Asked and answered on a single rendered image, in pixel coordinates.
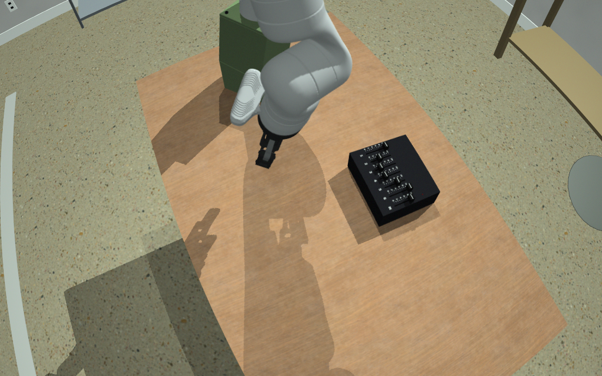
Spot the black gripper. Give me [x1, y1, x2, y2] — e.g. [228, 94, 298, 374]
[255, 114, 300, 169]

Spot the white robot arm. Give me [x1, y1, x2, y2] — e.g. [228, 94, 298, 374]
[230, 0, 352, 136]

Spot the black lighting desk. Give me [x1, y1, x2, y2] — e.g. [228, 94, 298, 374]
[347, 135, 440, 227]

